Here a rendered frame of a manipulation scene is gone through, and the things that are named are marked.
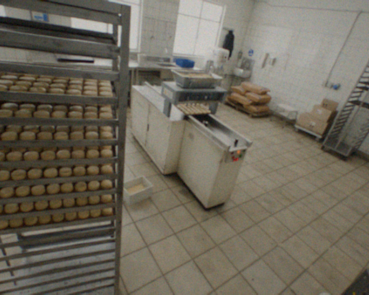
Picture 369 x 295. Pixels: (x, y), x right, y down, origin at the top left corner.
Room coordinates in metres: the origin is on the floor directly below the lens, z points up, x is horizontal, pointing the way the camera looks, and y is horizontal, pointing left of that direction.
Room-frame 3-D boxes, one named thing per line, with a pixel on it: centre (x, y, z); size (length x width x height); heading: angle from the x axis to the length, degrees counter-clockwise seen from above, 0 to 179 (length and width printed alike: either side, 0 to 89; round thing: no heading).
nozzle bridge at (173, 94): (2.60, 0.01, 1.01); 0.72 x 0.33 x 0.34; 127
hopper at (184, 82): (2.60, 0.01, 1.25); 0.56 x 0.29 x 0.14; 127
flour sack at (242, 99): (5.88, -1.31, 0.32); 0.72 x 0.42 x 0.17; 44
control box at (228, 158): (1.90, -0.51, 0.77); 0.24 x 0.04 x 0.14; 127
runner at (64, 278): (0.68, 0.55, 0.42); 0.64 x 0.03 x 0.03; 114
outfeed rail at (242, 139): (2.78, -0.04, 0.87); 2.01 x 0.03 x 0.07; 37
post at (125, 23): (0.78, 0.26, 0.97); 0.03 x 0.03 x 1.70; 24
